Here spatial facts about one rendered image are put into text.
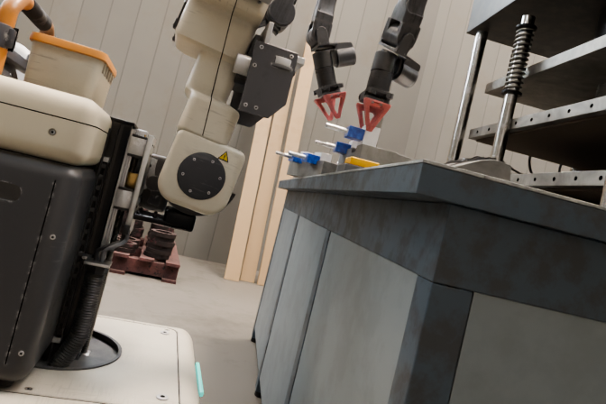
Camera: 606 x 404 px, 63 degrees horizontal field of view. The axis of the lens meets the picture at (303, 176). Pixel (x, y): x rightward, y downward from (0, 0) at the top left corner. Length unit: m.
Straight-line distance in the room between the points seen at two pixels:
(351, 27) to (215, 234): 2.36
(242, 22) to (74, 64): 0.37
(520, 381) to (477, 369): 0.05
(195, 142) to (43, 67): 0.33
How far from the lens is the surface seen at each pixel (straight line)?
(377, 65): 1.27
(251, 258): 4.06
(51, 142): 0.97
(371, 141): 1.23
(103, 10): 4.75
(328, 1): 1.56
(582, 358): 0.69
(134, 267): 3.44
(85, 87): 1.13
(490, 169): 1.28
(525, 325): 0.64
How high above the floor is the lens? 0.72
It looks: 3 degrees up
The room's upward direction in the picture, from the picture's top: 14 degrees clockwise
